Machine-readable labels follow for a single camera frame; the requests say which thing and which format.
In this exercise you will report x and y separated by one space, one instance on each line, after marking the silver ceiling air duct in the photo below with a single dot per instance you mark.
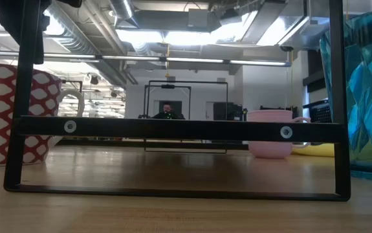
122 8

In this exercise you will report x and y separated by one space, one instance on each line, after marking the yellow soft object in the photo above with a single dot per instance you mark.
318 150

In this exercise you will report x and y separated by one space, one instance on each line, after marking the black perforated crate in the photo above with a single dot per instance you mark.
322 113

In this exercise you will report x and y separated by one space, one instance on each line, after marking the teal faceted glass cup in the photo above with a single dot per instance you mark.
370 97

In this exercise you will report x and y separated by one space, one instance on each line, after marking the person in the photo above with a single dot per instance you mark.
167 115

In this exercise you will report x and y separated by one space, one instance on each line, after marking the black metal frame rig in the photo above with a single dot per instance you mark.
185 81

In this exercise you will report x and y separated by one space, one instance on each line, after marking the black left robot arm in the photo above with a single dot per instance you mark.
7 19

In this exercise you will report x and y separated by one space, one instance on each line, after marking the pink mug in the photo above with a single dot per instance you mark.
269 150

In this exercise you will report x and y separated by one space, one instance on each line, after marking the long ceiling light strip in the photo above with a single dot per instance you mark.
134 58

